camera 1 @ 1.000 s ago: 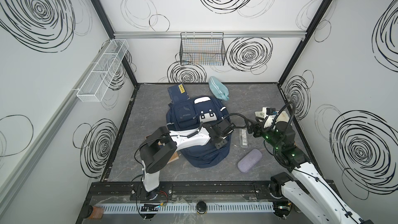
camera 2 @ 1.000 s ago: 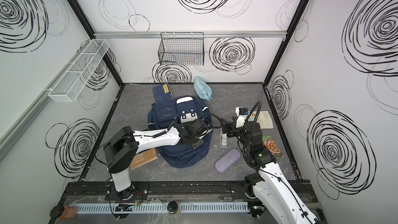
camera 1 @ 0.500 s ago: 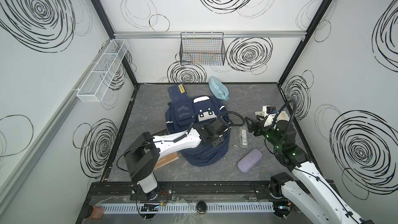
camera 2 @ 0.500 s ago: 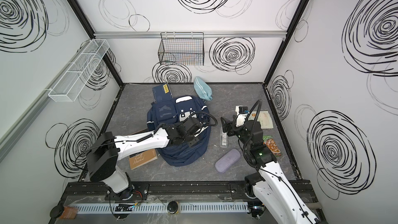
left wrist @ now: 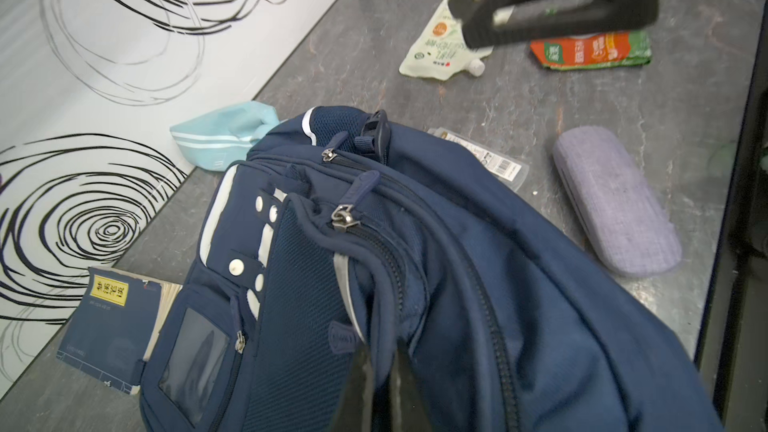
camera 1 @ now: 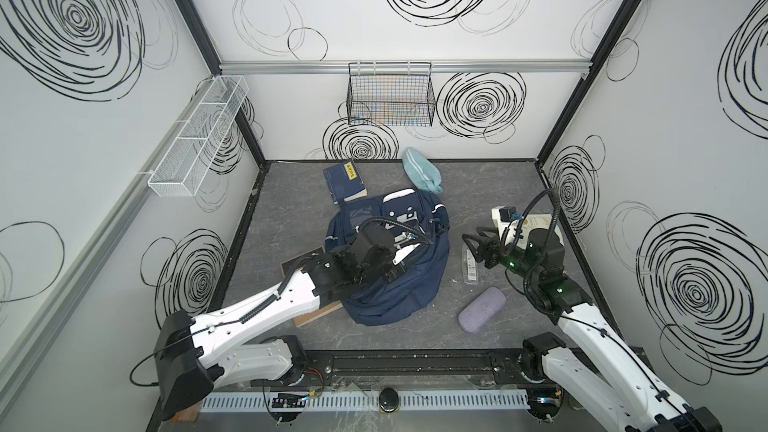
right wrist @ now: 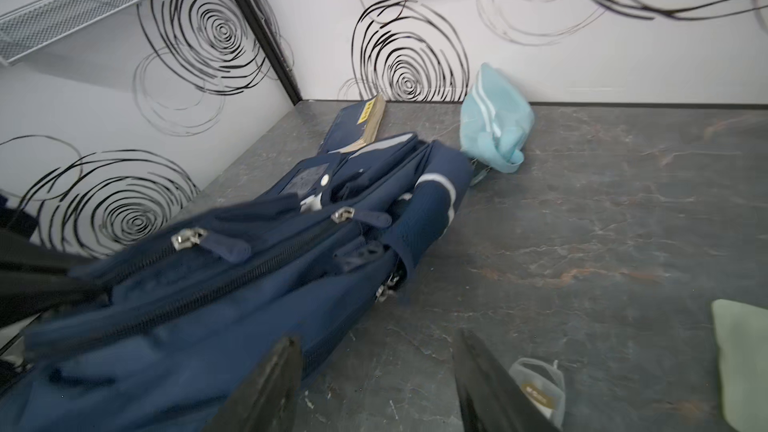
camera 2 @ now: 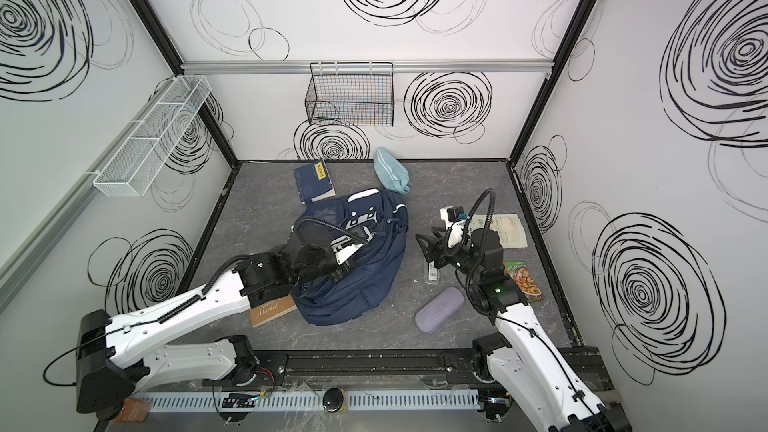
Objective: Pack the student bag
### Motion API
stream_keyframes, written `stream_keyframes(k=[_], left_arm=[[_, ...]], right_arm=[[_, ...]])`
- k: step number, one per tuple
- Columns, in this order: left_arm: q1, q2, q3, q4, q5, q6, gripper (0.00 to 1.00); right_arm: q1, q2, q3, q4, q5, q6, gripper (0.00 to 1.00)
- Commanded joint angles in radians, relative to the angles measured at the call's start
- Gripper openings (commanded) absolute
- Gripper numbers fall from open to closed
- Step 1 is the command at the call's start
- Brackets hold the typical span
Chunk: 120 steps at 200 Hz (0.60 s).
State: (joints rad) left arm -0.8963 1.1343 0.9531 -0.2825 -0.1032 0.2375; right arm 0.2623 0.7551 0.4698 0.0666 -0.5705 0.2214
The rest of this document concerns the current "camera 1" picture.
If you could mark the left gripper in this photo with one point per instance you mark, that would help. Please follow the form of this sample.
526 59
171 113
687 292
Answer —
395 250

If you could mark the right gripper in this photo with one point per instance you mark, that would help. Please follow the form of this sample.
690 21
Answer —
491 250

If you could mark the navy blue student backpack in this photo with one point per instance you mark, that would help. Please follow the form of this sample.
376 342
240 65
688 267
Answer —
419 224

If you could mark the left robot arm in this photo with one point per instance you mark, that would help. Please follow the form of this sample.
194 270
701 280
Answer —
312 283

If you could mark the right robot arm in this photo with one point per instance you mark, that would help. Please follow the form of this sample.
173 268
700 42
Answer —
603 374

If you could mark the clear plastic stationery case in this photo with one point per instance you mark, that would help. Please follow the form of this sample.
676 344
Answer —
469 266

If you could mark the white refill pouch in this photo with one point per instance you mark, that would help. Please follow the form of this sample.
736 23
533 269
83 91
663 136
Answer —
535 231

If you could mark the lavender glasses case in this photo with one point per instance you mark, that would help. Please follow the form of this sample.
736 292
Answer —
477 314

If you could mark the dark blue book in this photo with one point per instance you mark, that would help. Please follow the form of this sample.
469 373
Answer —
344 182

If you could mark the light teal pencil pouch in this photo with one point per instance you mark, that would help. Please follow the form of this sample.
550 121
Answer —
422 173

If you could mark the black round knob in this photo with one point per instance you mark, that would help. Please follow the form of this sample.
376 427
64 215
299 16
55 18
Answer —
388 400

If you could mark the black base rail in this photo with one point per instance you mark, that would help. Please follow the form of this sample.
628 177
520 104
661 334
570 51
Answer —
420 366

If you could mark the white slotted cable duct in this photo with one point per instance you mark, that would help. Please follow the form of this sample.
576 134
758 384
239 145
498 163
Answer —
363 401

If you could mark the black wire basket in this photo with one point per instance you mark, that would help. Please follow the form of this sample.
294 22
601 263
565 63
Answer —
390 93

